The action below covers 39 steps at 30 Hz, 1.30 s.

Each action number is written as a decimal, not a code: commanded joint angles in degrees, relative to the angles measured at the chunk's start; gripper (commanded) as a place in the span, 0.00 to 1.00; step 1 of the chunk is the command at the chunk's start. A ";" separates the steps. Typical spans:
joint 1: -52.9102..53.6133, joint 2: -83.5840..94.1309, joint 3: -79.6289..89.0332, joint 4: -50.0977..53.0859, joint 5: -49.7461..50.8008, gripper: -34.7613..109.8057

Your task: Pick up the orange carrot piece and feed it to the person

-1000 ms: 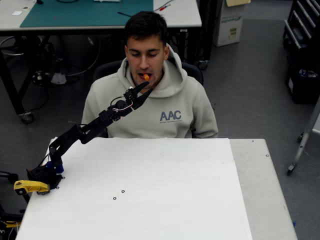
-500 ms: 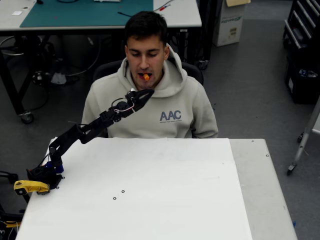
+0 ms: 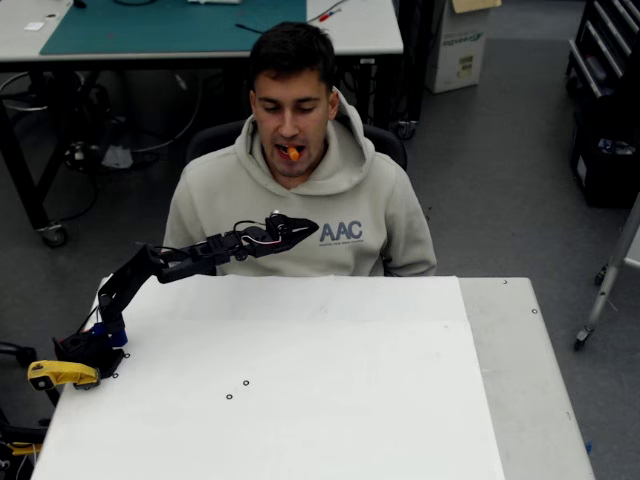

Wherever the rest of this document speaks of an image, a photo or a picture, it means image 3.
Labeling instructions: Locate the man in beige hoodie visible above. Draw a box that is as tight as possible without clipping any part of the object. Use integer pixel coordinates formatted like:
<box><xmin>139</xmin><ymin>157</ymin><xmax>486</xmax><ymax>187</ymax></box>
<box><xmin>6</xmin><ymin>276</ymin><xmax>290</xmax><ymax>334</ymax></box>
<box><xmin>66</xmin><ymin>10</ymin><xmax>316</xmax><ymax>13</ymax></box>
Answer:
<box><xmin>162</xmin><ymin>20</ymin><xmax>439</xmax><ymax>278</ymax></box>

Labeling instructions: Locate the black office chair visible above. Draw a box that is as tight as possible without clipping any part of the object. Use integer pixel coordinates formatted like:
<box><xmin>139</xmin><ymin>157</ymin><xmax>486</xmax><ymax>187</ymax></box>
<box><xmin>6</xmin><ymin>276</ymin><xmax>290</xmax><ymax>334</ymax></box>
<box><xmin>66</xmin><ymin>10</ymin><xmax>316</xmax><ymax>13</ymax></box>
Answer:
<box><xmin>185</xmin><ymin>118</ymin><xmax>409</xmax><ymax>169</ymax></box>

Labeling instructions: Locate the white paper sheet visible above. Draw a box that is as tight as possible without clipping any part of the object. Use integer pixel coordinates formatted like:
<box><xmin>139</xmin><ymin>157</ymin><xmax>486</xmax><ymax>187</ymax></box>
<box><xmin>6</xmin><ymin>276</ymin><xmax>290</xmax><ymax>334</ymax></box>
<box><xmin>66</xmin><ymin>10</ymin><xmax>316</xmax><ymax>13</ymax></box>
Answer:
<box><xmin>30</xmin><ymin>273</ymin><xmax>506</xmax><ymax>480</ymax></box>

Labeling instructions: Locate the crumpled white plastic bag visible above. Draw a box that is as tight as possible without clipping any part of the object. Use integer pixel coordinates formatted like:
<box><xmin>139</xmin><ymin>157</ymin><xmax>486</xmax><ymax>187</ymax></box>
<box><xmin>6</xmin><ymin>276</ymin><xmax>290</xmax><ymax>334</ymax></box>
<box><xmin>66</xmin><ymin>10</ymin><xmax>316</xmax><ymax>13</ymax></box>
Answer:
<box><xmin>101</xmin><ymin>144</ymin><xmax>135</xmax><ymax>169</ymax></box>

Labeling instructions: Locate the white cardboard box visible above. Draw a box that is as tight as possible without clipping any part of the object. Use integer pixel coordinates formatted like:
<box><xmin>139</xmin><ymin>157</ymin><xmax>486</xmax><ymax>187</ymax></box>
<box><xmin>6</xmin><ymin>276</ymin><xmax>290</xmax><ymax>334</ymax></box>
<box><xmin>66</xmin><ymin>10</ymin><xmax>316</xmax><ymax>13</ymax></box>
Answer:
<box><xmin>424</xmin><ymin>0</ymin><xmax>494</xmax><ymax>95</ymax></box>

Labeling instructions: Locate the green cutting mat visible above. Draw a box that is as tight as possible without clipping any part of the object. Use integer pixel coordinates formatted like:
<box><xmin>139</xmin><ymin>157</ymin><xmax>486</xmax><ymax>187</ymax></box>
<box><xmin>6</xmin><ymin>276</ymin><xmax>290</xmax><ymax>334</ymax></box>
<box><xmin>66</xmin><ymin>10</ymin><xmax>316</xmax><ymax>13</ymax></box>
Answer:
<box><xmin>38</xmin><ymin>0</ymin><xmax>308</xmax><ymax>56</ymax></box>

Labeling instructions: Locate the black storage bin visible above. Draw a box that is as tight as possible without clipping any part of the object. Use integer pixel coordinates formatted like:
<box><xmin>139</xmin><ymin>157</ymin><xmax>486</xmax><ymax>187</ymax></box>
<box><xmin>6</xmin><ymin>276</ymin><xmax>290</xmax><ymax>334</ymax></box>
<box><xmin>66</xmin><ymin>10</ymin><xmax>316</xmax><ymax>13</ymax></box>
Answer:
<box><xmin>569</xmin><ymin>107</ymin><xmax>640</xmax><ymax>209</ymax></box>

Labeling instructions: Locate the grey metal stand with casters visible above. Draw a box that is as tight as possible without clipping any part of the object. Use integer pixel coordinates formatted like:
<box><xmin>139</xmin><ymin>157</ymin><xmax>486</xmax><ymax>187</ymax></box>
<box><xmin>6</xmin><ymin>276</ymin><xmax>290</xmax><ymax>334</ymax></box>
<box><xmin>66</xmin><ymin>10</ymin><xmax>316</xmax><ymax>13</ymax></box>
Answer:
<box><xmin>573</xmin><ymin>192</ymin><xmax>640</xmax><ymax>351</ymax></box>

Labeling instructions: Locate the black yellow bar clamp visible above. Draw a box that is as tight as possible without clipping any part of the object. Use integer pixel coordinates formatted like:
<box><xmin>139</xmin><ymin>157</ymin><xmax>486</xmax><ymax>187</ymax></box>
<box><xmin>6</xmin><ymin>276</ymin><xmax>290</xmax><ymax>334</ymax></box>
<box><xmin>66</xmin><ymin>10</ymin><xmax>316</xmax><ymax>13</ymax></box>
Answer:
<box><xmin>0</xmin><ymin>418</ymin><xmax>49</xmax><ymax>457</ymax></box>

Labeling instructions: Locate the white red servo cable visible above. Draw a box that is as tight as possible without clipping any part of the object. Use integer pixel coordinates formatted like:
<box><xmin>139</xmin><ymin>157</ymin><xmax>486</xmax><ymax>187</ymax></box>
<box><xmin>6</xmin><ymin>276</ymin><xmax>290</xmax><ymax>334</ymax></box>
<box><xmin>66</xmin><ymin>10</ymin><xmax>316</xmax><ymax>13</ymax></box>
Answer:
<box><xmin>239</xmin><ymin>233</ymin><xmax>282</xmax><ymax>248</ymax></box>

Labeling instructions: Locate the white-top workbench with black frame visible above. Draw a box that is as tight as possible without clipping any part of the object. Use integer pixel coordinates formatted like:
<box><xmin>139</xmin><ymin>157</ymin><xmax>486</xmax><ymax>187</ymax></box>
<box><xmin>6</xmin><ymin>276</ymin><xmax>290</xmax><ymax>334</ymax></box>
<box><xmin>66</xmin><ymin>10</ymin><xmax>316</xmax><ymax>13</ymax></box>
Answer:
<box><xmin>0</xmin><ymin>0</ymin><xmax>405</xmax><ymax>249</ymax></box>

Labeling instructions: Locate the red handled screwdriver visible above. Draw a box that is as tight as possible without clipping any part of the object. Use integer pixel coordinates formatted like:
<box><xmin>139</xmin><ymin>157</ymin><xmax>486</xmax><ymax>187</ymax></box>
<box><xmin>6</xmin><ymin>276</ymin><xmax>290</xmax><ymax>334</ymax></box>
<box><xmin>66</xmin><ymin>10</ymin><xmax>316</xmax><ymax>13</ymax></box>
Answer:
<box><xmin>306</xmin><ymin>2</ymin><xmax>347</xmax><ymax>24</ymax></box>

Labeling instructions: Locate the black curved handle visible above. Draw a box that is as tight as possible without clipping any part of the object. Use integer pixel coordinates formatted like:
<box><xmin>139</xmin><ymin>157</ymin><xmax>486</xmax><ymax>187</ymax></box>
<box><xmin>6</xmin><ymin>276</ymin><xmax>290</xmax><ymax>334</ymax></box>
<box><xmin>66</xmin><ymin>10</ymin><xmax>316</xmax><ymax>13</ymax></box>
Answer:
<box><xmin>0</xmin><ymin>341</ymin><xmax>37</xmax><ymax>370</ymax></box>

